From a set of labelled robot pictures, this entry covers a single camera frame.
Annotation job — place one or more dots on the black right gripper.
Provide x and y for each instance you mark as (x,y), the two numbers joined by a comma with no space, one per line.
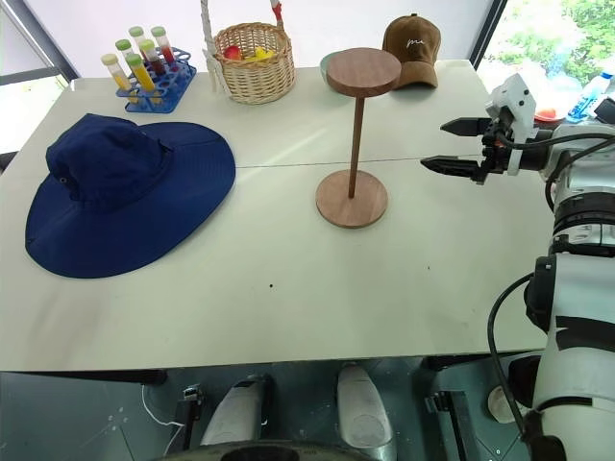
(495,146)

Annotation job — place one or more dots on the dark round robot base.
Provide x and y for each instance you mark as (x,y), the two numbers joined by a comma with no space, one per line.
(269,452)

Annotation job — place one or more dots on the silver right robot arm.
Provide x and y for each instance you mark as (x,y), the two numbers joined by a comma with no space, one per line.
(576,288)

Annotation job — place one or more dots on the wooden hat stand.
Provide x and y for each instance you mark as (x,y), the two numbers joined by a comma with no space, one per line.
(356,144)

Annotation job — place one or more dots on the navy blue bucket hat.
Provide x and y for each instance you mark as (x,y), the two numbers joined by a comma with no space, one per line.
(120,192)

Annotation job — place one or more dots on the small red object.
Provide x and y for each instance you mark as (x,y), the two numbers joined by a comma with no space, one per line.
(547,114)

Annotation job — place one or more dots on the brown baseball cap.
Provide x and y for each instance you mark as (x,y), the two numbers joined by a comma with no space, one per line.
(412,53)

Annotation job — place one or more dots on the clear plastic water bottle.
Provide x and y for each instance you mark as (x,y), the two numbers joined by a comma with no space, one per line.
(593,98)

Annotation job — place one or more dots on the yellow fruit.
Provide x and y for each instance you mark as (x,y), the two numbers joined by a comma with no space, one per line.
(262,54)

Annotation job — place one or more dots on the red apple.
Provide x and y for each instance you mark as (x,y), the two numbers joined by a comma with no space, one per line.
(233,52)

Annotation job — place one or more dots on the white round floor disc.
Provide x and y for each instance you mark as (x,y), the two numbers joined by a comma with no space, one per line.
(499,405)

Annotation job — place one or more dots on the grey rounded robot foot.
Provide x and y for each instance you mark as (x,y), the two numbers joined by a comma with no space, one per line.
(235,413)
(362,413)

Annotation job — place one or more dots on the blue test tube rack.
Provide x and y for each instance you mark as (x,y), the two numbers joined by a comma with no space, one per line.
(163,89)

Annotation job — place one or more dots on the dark red liquid test tube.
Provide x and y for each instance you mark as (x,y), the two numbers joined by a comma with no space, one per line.
(151,56)

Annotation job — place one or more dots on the orange liquid test tube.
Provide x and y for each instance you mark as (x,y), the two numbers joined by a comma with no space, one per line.
(140,72)

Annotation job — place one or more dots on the green cap test tube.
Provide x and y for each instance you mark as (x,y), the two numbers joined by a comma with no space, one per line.
(137,34)
(125,48)

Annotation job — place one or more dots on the yellow liquid test tube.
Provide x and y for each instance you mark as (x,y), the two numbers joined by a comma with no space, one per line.
(117,74)

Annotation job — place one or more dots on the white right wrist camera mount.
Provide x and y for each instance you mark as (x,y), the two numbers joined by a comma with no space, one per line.
(516,103)

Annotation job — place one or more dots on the black table leg bracket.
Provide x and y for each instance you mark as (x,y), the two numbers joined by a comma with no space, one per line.
(451,418)
(188,413)

